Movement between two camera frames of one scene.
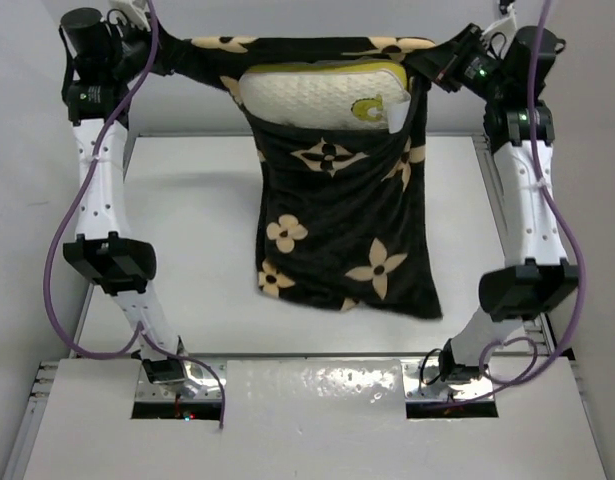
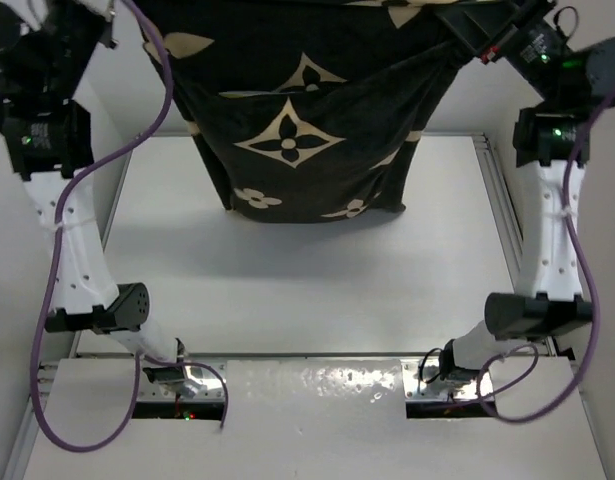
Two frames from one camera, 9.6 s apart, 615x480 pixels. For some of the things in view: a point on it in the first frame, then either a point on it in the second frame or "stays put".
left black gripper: (167, 49) → (97, 31)
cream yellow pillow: (338, 94) → (237, 94)
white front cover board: (317, 419) stays put
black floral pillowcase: (378, 248) → (309, 109)
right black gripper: (445, 61) → (497, 28)
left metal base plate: (201, 383) stays put
